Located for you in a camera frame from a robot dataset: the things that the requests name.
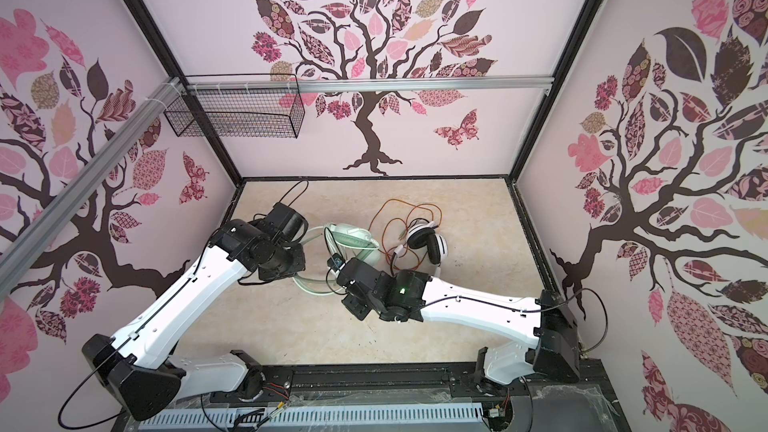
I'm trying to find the mint green headphones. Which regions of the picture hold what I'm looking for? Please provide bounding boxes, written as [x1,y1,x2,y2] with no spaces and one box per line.
[292,223,383,297]

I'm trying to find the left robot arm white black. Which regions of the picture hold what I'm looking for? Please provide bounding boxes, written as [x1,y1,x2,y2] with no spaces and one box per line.
[82,203,309,421]

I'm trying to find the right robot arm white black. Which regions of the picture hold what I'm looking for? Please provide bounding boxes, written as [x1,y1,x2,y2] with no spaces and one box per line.
[328,254,581,385]

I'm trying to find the white black headphones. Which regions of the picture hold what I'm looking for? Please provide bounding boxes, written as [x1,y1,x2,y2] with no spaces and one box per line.
[389,218,448,277]

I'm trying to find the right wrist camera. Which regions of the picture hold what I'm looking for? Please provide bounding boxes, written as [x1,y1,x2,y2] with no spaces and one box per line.
[327,253,346,276]

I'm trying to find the red headphone cable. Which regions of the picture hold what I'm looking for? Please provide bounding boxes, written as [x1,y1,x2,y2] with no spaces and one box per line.
[367,199,443,274]

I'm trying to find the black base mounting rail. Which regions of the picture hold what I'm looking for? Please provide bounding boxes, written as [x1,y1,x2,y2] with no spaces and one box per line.
[128,359,607,400]

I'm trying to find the black wire mesh basket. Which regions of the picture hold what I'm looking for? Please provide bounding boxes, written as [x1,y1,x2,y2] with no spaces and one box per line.
[164,72,305,139]

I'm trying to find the white slotted cable duct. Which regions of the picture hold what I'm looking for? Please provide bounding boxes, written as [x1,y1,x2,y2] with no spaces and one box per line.
[133,403,484,431]

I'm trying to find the aluminium rail back wall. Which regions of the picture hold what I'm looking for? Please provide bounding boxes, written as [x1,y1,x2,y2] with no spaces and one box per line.
[186,75,554,93]

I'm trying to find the aluminium rail wall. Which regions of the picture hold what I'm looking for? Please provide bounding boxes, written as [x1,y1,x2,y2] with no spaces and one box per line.
[1,77,183,298]
[186,75,554,93]

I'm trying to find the aluminium rail left wall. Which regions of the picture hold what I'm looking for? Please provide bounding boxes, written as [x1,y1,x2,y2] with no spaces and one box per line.
[1,77,183,298]

